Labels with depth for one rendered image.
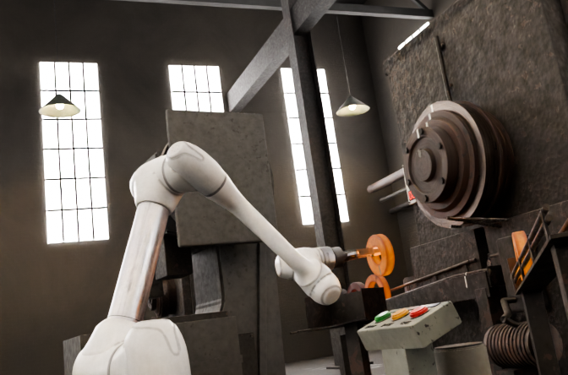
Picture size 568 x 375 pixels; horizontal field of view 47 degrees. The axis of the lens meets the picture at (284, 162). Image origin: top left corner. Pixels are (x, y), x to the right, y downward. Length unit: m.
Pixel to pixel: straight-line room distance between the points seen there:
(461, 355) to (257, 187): 3.62
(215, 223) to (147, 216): 2.75
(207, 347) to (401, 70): 2.33
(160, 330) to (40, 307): 10.27
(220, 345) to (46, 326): 7.70
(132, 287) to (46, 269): 10.10
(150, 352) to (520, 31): 1.59
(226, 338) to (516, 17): 2.91
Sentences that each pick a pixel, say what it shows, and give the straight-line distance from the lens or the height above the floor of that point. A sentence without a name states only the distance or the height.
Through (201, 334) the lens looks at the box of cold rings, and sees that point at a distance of 4.43.
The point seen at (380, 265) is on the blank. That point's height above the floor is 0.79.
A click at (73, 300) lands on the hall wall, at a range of 12.00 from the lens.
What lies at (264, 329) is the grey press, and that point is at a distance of 5.10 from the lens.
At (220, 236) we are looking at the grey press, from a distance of 4.77.
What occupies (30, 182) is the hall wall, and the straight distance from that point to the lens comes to 12.33.
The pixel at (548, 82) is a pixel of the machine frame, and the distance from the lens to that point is 2.30.
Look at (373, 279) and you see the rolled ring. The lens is 3.03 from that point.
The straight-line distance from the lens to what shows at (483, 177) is 2.30.
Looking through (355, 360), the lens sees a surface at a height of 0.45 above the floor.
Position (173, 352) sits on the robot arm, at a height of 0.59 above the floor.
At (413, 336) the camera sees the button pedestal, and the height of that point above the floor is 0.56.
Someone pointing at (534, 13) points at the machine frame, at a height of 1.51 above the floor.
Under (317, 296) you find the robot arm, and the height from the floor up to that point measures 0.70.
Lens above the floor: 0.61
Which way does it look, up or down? 14 degrees up
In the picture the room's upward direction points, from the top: 8 degrees counter-clockwise
